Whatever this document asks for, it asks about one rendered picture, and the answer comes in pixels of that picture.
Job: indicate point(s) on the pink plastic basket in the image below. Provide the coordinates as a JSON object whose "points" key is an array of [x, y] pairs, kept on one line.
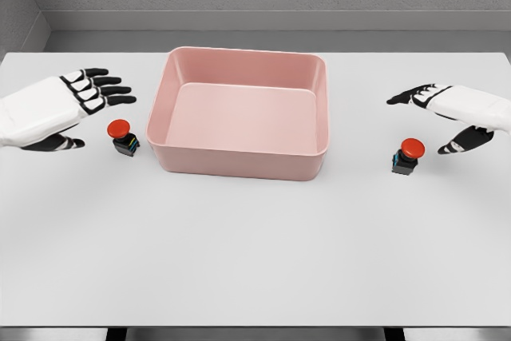
{"points": [[239, 115]]}

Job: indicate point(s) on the red-button industrial switch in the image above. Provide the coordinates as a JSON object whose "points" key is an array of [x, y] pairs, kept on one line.
{"points": [[408, 156], [122, 136]]}

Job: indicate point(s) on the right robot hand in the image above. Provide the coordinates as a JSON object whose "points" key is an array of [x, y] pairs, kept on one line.
{"points": [[465, 105]]}

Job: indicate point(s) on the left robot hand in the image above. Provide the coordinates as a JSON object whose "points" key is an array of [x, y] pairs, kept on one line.
{"points": [[44, 107]]}

